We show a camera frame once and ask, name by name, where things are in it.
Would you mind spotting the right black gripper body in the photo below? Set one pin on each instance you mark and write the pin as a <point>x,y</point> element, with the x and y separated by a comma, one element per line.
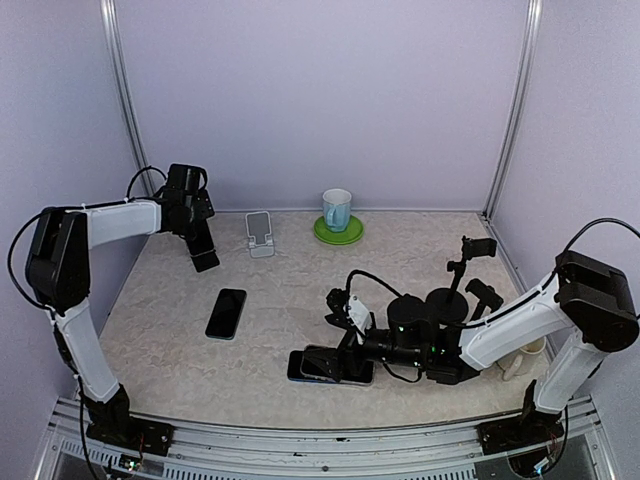
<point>349,348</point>

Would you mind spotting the black phone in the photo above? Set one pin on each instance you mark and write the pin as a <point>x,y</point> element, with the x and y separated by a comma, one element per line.
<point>198,239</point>
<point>328,365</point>

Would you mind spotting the white folding phone stand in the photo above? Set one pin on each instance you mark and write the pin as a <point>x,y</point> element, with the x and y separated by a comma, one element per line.
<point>260,235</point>

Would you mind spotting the black folding phone stand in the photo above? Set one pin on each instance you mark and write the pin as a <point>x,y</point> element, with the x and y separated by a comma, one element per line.
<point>205,261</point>

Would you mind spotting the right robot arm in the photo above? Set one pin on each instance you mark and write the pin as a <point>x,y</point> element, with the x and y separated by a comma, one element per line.
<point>444,341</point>

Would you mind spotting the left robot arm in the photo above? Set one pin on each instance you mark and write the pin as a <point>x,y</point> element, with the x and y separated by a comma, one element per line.
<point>58,262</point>

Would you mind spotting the centre bottom blue phone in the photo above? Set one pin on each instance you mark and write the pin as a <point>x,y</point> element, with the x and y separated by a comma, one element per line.
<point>294,367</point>

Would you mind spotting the rear black pole stand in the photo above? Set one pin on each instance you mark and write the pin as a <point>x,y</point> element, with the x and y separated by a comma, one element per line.
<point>450,304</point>

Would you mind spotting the black pole stand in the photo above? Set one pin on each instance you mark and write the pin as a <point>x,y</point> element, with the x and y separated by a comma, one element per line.
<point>487,298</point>
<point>450,304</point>

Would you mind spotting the left bottom teal phone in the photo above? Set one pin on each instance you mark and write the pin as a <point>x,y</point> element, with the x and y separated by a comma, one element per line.
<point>226,314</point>

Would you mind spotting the front black pole stand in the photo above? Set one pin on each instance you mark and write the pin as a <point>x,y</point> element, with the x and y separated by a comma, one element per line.
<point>487,298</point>

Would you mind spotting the green saucer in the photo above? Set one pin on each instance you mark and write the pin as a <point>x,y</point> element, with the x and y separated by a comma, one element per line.
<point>353,232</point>

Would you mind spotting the light blue mug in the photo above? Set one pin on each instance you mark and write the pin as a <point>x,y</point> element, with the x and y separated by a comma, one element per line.
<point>337,209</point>

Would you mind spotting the cream ceramic mug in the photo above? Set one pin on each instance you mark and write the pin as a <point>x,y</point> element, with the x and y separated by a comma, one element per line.
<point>520,361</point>

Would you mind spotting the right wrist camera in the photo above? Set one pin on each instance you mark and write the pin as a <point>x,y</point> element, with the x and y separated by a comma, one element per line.
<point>337,300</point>

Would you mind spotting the front aluminium rail frame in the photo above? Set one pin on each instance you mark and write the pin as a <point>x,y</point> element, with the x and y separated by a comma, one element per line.
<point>197,450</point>

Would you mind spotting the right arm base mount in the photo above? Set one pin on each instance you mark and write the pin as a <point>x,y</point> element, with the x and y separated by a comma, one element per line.
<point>528,428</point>

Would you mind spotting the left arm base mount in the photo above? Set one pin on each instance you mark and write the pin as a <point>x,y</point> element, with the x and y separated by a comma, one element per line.
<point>112,423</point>

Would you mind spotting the right aluminium corner post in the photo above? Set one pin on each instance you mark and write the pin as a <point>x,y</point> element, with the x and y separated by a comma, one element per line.
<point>517,108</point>

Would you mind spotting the aluminium corner post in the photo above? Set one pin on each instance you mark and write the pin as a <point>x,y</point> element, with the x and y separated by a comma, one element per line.
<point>517,108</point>
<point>114,46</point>

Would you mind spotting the left aluminium corner post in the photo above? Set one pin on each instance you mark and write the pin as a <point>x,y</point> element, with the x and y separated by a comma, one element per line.
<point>114,46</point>

